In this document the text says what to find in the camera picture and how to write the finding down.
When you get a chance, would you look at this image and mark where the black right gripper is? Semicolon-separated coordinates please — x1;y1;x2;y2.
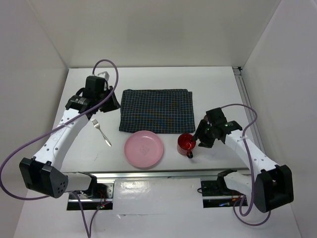
190;119;216;148

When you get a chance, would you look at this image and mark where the red mug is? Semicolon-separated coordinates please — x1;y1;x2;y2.
177;133;196;159

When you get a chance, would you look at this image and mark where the silver fork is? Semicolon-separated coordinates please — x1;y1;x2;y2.
91;119;112;147

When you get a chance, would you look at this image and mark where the dark checked cloth placemat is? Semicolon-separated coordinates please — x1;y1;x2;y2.
119;89;195;134

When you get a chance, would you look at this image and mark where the pink plate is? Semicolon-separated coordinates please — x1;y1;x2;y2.
124;130;164;169

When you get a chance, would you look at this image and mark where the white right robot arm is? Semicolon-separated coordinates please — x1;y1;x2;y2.
193;108;294;213

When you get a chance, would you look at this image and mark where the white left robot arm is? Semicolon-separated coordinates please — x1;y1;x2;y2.
19;74;120;198

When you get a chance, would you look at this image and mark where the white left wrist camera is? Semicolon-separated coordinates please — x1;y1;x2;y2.
96;71;109;82

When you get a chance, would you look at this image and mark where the aluminium frame rail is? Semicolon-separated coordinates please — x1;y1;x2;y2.
232;65;273;176

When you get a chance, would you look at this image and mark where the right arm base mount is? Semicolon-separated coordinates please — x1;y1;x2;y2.
197;180;243;208

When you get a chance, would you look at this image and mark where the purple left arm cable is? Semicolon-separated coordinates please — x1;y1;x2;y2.
0;59;118;236

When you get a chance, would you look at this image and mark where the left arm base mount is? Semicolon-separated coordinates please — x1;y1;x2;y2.
76;179;114;211

